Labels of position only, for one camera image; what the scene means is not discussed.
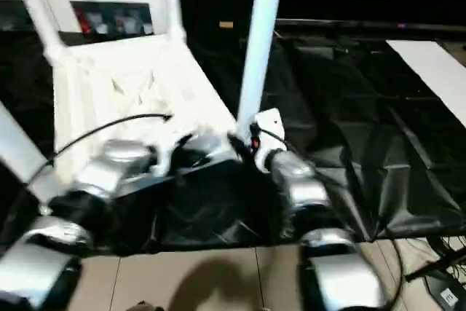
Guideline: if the black work mat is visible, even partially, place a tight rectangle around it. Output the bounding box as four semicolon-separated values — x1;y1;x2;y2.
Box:
0;23;466;253

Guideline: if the white flat board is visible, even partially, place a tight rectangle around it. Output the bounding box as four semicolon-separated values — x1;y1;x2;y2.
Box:
385;39;466;127

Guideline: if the black stand base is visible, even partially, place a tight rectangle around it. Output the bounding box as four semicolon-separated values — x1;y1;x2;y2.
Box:
404;237;466;309

